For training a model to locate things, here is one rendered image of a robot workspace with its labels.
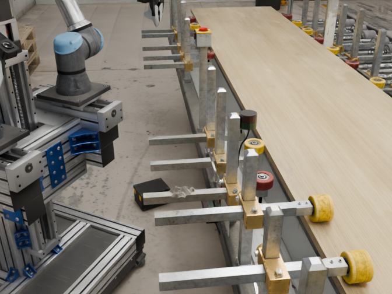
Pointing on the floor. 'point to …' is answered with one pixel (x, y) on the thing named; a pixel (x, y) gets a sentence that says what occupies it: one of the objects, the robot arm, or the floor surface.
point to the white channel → (331, 23)
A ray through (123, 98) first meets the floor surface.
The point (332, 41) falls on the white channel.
